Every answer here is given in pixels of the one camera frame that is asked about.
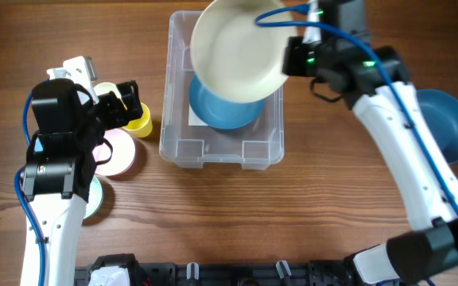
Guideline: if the pink plastic cup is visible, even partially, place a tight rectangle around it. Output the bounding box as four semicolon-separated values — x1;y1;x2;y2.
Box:
92;129;136;176

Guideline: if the mint green plastic cup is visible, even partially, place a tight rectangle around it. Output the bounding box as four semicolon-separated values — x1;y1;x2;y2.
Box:
84;177;103;219

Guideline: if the cream plastic cup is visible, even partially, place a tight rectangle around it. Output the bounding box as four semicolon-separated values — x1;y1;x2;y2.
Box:
94;82;122;99

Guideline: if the clear plastic storage bin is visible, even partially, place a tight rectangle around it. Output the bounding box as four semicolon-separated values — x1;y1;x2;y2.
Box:
159;10;285;170

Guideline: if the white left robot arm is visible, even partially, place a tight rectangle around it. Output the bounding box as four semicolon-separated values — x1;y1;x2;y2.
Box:
14;79;143;285

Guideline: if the blue bowl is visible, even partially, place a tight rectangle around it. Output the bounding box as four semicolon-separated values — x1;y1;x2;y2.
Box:
188;75;266;129
417;89;458;164

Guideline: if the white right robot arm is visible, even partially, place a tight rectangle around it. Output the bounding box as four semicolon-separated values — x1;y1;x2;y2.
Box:
283;37;458;285

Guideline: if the yellow plastic cup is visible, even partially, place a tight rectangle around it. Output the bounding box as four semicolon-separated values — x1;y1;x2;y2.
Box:
123;103;153;138

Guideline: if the cream white bowl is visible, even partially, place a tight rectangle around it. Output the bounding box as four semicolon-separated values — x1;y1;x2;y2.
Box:
190;0;297;103

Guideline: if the white label in bin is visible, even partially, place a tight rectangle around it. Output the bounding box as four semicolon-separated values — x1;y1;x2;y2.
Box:
188;106;207;126

